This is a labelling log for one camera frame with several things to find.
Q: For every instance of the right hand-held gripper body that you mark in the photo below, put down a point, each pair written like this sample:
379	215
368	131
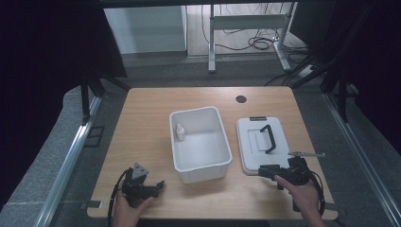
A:
296	175

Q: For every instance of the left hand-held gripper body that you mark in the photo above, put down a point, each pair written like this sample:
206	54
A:
135	189

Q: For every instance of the person's right hand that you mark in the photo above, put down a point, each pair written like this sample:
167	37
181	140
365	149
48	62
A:
302	197

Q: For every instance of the person's left hand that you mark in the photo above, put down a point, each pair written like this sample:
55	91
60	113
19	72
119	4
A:
126	211

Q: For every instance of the white plastic storage box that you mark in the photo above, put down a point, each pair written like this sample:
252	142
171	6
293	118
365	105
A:
201	151

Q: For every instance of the small white bottle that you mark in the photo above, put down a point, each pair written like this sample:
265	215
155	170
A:
180	133

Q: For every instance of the round black table grommet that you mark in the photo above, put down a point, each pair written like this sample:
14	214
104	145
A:
241	99

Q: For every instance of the black tripod stand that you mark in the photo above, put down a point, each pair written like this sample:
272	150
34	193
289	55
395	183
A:
86	94
342	91

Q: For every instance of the white power strip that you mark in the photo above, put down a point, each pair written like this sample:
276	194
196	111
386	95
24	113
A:
306	71

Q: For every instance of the dark curtain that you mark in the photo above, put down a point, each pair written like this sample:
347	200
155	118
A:
378	63
41	78

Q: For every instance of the white cabinet panel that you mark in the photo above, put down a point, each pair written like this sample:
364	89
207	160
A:
145	30

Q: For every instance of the black square floor frame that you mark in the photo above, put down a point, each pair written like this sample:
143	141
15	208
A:
94	136

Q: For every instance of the aluminium floor rail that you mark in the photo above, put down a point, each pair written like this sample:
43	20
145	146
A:
362	157
67	167

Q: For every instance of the white metal desk frame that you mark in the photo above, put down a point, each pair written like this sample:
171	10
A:
246	22

